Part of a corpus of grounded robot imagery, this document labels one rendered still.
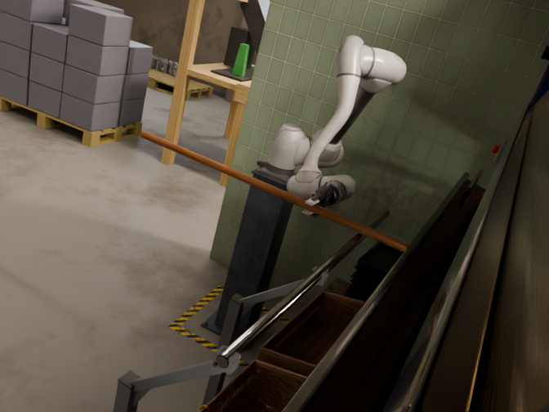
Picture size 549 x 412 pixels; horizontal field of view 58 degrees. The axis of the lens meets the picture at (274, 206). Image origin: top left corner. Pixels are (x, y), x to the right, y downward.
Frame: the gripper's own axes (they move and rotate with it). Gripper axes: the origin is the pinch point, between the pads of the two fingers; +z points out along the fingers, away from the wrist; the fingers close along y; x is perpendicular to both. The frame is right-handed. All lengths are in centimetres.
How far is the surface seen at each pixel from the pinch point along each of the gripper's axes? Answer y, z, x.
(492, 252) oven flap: -54, 130, -53
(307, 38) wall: -48, -123, 72
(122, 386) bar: 25, 87, 2
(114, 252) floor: 119, -74, 148
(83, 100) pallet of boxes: 74, -200, 323
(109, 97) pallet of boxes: 68, -223, 311
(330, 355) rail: -24, 106, -42
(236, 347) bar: 2, 83, -21
